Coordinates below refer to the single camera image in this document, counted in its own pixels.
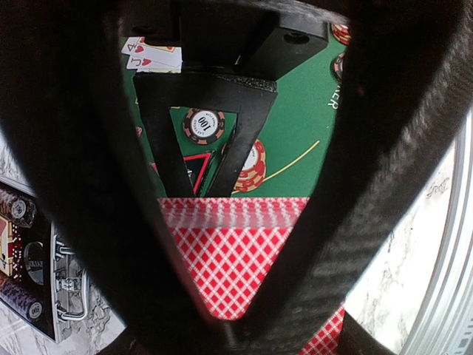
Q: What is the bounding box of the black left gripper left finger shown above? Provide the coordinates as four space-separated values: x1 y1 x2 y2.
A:
1 1 226 354

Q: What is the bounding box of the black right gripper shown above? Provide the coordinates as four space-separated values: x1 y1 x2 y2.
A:
129 1 329 197

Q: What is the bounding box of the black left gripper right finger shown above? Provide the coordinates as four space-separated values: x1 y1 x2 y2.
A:
237 1 472 354

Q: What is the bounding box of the face up community card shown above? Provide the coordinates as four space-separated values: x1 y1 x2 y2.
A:
126 55 181 73
121 37 181 56

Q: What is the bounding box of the black chip stack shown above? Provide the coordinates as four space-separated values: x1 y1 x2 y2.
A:
333 53 344 83
183 108 226 145

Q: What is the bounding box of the red chip stack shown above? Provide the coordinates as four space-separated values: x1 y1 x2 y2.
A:
330 24 351 46
234 140 267 193

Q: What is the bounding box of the red playing card deck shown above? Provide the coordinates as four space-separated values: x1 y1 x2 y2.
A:
157 197 347 355

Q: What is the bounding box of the round green poker mat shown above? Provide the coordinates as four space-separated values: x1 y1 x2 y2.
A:
122 31 344 197

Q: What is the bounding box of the aluminium poker chip case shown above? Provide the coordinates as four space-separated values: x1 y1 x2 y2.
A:
1 183 74 343

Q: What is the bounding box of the silver case handle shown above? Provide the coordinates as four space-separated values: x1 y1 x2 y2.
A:
50 224 89 322

